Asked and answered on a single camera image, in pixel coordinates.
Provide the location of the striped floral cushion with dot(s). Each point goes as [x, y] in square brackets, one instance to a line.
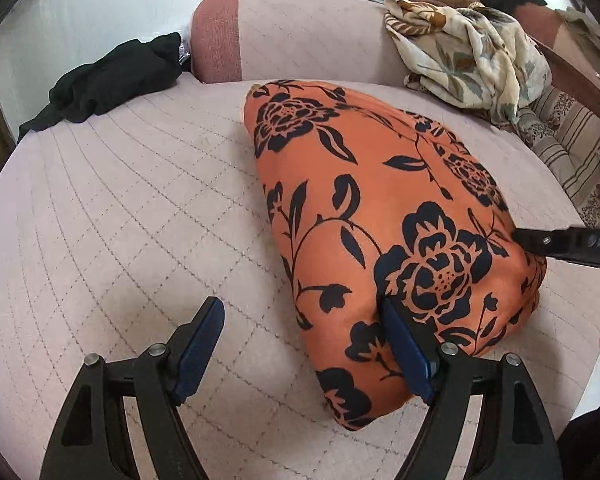
[565, 145]

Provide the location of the cream floral cloth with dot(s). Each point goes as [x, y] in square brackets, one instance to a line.
[475, 60]

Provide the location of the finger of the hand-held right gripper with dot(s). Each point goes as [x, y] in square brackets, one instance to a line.
[545, 242]

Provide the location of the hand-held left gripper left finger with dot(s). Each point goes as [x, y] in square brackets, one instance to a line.
[200, 355]

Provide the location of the brown cushion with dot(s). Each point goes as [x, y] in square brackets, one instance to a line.
[570, 55]

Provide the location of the person's dark clothing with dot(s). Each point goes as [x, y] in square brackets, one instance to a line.
[592, 447]

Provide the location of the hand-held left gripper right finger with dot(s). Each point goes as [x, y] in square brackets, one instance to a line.
[406, 355]

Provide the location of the pink quilted mattress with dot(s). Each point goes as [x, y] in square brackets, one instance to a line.
[130, 210]

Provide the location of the black garment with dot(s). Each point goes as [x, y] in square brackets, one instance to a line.
[110, 80]

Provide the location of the orange black-floral garment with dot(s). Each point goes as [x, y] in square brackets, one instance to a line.
[380, 200]

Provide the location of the pink bolster cushion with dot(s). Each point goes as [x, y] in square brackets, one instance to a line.
[305, 35]

